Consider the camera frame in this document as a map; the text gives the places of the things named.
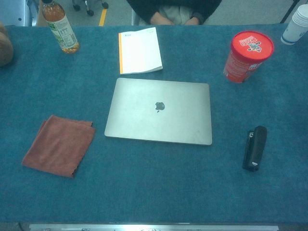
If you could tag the stack of white paper cups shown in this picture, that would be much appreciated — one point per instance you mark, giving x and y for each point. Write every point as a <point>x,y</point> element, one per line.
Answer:
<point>294,29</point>

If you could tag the silver metal rail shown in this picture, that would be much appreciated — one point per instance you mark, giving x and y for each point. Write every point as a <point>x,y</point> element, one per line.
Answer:
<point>154,227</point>

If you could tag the teal tablecloth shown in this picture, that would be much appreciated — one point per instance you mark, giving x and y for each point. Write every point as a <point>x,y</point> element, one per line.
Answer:
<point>154,183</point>

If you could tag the white notebook orange spine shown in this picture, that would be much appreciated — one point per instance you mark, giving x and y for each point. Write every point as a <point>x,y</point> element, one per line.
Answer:
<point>140,50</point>

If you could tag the brown rounded plush object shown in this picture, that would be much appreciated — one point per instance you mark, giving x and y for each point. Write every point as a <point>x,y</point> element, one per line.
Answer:
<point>4,48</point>

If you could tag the rust brown folded cloth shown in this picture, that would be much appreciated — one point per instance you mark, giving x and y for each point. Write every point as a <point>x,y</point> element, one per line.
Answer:
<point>57,146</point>

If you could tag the red cylindrical snack canister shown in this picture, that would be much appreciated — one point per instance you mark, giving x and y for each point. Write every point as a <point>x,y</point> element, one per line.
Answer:
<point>243,62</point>

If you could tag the black stapler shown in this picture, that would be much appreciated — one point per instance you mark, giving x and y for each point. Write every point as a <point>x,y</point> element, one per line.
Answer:
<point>256,146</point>

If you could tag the amber tea bottle green label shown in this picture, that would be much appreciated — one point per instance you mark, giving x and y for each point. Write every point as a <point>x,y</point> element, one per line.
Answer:
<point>63,31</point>

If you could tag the person in dark clothes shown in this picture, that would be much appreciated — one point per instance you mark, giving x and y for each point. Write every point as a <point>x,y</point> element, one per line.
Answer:
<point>144,7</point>

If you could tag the silver laptop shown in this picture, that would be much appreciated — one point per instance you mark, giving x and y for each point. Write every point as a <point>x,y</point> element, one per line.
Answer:
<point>144,120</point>

